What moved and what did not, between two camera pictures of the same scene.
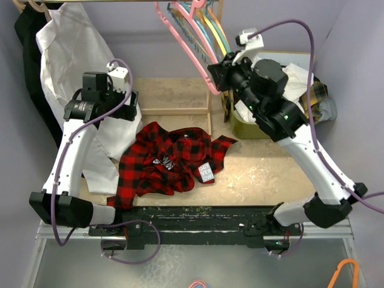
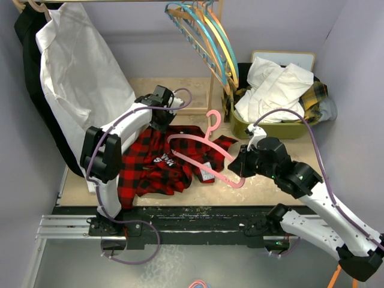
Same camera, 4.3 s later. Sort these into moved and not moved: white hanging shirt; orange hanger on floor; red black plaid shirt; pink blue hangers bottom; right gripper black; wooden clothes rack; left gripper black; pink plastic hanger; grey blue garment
Moved: right gripper black; left gripper black; pink plastic hanger
Not moved: white hanging shirt; pink blue hangers bottom; grey blue garment; wooden clothes rack; red black plaid shirt; orange hanger on floor
